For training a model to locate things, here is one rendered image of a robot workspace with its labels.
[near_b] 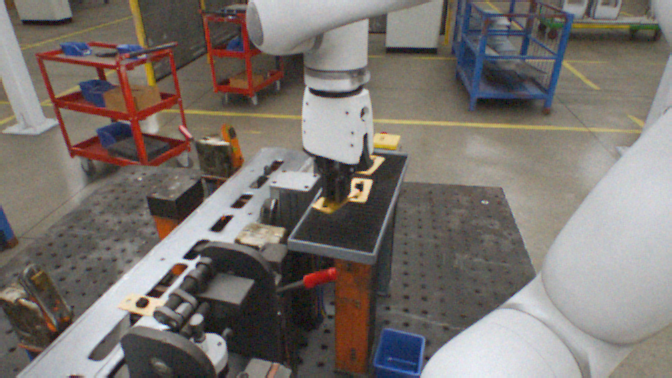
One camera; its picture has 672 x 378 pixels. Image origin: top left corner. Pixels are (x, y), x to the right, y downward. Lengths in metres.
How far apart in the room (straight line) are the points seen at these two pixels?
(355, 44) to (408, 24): 6.59
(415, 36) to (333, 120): 6.61
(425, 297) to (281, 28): 0.95
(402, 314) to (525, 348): 0.76
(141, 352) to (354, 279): 0.44
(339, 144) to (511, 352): 0.33
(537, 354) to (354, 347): 0.58
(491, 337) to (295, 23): 0.37
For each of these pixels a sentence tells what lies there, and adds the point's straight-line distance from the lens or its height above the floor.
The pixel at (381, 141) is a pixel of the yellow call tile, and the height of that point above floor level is 1.16.
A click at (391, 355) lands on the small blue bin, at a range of 1.11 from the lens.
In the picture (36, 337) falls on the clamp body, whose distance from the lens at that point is 0.96.
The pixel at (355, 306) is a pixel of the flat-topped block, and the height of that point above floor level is 0.92.
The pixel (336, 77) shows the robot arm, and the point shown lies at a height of 1.42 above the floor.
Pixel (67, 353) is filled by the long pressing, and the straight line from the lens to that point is 0.85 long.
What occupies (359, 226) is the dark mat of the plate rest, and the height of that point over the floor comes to 1.16.
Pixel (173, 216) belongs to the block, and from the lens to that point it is 1.14.
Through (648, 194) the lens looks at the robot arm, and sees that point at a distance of 0.34.
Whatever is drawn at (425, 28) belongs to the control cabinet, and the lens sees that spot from 7.17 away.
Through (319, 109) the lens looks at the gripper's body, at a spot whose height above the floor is 1.36.
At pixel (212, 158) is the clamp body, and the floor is 1.01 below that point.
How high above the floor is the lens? 1.57
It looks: 30 degrees down
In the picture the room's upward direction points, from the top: straight up
